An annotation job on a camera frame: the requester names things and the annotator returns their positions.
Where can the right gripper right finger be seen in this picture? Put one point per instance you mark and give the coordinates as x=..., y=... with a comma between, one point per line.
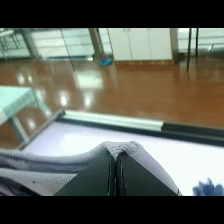
x=140, y=180

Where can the pale green table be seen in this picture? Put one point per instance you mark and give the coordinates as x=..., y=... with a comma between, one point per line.
x=13, y=98

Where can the white cabinet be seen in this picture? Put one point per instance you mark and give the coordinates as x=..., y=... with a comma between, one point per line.
x=140, y=43

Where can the purple patterned shirt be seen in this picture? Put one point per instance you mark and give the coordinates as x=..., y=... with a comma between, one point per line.
x=40, y=166

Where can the silver frame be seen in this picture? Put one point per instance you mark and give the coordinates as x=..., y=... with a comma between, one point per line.
x=110, y=119

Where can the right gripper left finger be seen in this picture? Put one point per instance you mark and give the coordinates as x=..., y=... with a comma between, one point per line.
x=95, y=178

